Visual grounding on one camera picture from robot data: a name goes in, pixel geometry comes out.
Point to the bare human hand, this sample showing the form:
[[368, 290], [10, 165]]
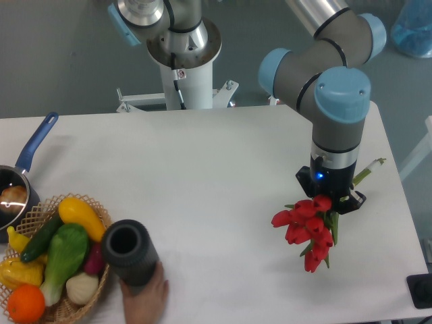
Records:
[[148, 305]]

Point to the brown bread roll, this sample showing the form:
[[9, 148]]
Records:
[[13, 200]]

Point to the white garlic bulb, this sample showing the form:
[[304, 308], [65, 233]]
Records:
[[81, 288]]

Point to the dark grey ribbed vase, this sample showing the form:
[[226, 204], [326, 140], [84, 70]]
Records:
[[127, 248]]

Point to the blue handled saucepan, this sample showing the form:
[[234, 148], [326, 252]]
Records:
[[17, 175]]

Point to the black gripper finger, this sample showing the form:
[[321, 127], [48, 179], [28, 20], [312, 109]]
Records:
[[306, 181], [352, 202]]

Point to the blue plastic bag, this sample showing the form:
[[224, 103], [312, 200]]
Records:
[[411, 32]]

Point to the dark green cucumber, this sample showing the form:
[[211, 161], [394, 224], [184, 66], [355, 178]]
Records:
[[40, 241]]

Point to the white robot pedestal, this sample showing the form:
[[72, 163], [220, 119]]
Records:
[[185, 61]]

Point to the orange fruit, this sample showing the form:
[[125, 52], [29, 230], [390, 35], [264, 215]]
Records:
[[26, 304]]

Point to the yellow bell pepper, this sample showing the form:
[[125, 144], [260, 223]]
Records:
[[15, 273]]

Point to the red tulip bouquet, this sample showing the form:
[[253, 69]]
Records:
[[313, 221]]

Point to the green bok choy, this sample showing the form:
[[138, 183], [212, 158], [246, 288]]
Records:
[[67, 251]]

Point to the black device at edge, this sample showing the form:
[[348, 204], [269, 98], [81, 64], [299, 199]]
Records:
[[420, 290]]

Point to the white frame at right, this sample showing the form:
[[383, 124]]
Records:
[[417, 154]]

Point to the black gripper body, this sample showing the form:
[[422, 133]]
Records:
[[336, 184]]

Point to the purple red radish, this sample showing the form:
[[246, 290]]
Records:
[[94, 263]]

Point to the yellow squash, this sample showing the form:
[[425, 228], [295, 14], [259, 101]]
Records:
[[74, 210]]

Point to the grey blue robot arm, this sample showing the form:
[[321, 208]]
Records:
[[323, 84]]

